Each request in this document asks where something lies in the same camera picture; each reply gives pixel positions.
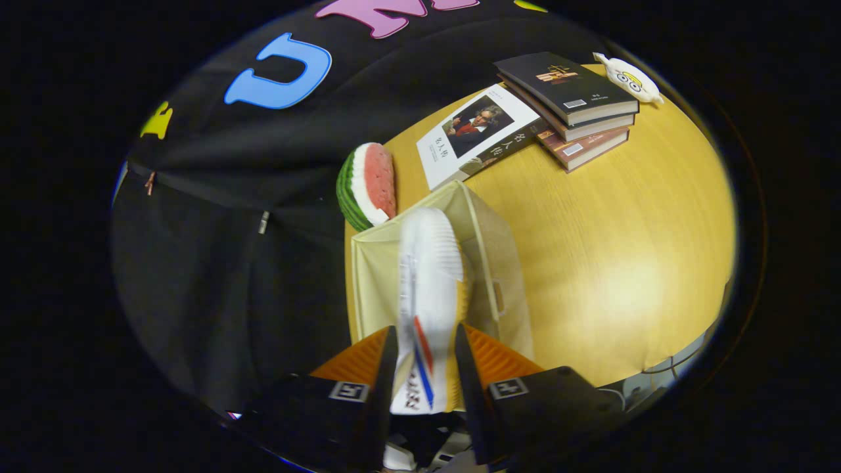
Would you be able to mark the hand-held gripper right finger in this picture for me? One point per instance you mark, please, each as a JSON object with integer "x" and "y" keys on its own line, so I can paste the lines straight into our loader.
{"x": 470, "y": 394}

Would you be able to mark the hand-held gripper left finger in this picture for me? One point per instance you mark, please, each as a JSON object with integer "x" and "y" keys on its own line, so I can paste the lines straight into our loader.
{"x": 381, "y": 394}

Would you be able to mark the cream fabric storage box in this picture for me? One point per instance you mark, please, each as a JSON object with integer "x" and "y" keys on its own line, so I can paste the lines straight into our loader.
{"x": 374, "y": 289}

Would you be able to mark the white striped canvas shoe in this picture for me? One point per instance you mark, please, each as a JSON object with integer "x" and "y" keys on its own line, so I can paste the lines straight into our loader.
{"x": 430, "y": 282}

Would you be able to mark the black backdrop cloth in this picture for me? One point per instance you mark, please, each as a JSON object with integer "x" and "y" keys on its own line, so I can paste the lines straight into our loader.
{"x": 210, "y": 282}

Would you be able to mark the silver clip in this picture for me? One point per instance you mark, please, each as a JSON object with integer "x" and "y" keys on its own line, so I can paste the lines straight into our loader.
{"x": 263, "y": 222}

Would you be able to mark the watermelon slice toy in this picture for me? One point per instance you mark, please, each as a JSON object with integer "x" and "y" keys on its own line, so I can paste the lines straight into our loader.
{"x": 368, "y": 184}

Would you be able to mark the white portrait cover book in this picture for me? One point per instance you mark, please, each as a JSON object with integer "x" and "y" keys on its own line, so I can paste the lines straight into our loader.
{"x": 479, "y": 131}

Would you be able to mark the brown cover book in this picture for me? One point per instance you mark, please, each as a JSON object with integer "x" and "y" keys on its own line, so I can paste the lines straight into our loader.
{"x": 585, "y": 151}

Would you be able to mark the dark book with pale pages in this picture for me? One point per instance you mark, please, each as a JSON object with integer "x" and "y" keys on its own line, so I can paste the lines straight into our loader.
{"x": 598, "y": 128}

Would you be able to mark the copper clip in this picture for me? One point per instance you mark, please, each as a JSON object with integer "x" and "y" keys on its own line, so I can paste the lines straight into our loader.
{"x": 150, "y": 182}

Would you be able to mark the black cover book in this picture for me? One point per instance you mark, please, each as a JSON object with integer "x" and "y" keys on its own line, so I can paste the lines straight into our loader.
{"x": 562, "y": 82}

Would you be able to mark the white plush toy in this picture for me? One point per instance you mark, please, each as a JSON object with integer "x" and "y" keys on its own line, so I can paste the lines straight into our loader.
{"x": 631, "y": 80}

